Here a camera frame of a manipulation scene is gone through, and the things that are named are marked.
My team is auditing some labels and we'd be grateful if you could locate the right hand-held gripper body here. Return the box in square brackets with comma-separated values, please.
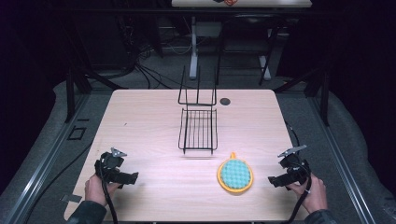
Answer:
[277, 145, 312, 188]

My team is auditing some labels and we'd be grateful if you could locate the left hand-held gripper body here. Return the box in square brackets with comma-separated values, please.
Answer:
[93, 147, 128, 185]

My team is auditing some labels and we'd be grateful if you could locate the person's left hand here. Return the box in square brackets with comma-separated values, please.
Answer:
[84, 174, 121, 207]

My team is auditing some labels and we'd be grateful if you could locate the person's right hand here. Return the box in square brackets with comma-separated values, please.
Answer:
[286, 173, 329, 215]

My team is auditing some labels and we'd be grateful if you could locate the orange-rimmed teal round sponge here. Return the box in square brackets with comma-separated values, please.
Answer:
[216, 151, 255, 195]

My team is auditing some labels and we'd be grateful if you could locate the grey tape piece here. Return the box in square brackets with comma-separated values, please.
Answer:
[60, 193, 83, 203]

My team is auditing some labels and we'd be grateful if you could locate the black square tape outline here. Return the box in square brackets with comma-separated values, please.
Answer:
[66, 125, 88, 141]

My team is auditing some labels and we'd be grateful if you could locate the white background table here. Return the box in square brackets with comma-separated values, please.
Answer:
[171, 0, 313, 82]

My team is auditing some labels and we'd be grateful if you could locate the left hand-held gripper black cable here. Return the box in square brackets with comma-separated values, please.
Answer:
[96, 160, 120, 224]

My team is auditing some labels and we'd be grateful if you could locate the hand-held gripper black cable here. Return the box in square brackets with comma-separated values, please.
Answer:
[281, 175, 313, 224]
[96, 160, 120, 224]

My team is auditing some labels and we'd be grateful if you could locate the right hand-held gripper black cable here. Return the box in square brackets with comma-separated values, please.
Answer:
[281, 175, 313, 224]

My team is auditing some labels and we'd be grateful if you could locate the aluminium floor rail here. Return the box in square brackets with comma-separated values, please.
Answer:
[306, 94, 376, 224]
[0, 92, 92, 224]

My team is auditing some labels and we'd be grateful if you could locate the black floor cable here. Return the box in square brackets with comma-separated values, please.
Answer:
[23, 141, 95, 224]

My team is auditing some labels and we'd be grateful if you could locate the black wire rack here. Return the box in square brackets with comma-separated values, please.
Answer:
[177, 64, 219, 156]

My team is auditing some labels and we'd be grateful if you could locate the black frame post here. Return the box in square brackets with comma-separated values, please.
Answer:
[319, 70, 331, 127]
[64, 65, 77, 123]

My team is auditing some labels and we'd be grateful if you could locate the bundle of black floor cables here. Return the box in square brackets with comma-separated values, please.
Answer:
[115, 15, 188, 91]

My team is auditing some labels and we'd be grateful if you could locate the black metal stool frame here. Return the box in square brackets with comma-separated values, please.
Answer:
[215, 13, 283, 87]

